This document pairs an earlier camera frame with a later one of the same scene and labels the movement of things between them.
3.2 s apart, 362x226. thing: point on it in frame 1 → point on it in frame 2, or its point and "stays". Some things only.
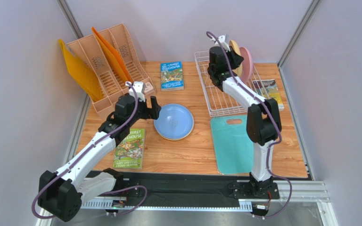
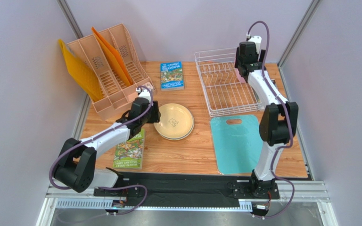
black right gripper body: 234,58 → 242,68
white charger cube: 148,88 stays
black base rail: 184,187 stays
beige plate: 239,69 → 176,122
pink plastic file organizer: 111,84 stays
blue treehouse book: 171,76 stays
